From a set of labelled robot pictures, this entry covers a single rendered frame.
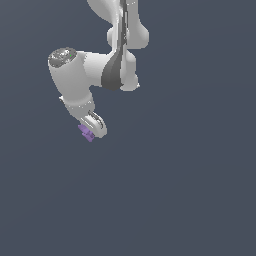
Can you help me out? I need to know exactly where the small purple object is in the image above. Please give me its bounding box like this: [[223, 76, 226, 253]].
[[77, 124, 95, 143]]

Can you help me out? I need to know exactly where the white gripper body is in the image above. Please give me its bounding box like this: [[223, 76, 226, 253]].
[[78, 110, 108, 139]]

